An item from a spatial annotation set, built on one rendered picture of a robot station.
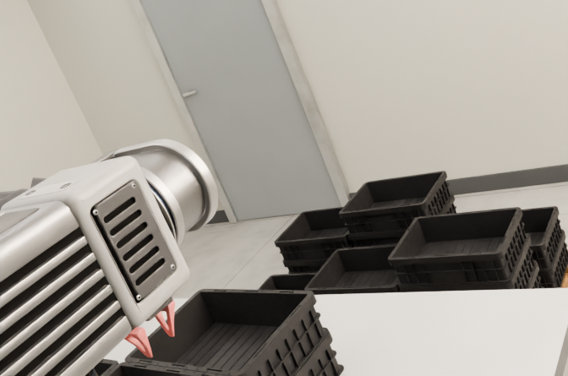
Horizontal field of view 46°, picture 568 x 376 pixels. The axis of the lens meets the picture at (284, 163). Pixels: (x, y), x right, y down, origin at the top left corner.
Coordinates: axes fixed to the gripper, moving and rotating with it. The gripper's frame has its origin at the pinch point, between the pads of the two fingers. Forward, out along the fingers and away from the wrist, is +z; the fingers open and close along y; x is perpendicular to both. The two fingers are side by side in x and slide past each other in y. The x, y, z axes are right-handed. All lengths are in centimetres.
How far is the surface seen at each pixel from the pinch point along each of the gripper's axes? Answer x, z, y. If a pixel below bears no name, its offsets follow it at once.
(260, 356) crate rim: 8.6, 14.2, -14.3
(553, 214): 14, 70, -170
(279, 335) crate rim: 8.6, 14.2, -21.3
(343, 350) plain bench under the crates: 3, 37, -44
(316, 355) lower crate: 8.4, 25.8, -29.1
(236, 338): -17.4, 23.5, -30.1
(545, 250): 16, 74, -149
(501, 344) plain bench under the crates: 42, 37, -51
